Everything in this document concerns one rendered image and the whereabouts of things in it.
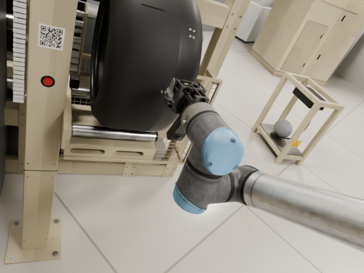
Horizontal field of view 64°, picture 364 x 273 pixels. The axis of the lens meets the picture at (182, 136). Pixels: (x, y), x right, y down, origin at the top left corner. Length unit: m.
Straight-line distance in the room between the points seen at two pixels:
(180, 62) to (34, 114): 0.58
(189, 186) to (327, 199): 0.27
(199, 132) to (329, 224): 0.29
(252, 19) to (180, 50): 6.31
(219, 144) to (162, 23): 0.48
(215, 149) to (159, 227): 1.55
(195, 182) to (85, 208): 1.49
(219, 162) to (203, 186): 0.07
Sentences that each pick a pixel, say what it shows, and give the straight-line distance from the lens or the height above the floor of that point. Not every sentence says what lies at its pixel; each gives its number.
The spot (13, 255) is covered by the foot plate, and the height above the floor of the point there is 0.01.
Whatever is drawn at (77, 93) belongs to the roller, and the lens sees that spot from 1.39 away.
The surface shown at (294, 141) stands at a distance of 3.14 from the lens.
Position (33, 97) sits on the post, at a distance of 1.16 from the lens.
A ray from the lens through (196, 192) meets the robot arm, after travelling 0.64.
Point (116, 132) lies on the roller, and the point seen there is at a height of 0.92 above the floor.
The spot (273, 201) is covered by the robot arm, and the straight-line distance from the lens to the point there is 0.65.
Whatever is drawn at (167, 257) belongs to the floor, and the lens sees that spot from 1.98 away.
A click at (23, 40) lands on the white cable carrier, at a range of 1.08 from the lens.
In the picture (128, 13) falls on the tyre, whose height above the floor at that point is 1.38.
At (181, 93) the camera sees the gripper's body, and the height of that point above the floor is 1.30.
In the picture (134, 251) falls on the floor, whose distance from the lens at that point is 1.94.
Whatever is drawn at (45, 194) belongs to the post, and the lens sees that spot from 1.51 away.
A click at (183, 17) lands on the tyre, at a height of 1.41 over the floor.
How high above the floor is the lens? 1.62
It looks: 34 degrees down
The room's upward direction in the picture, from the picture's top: 23 degrees clockwise
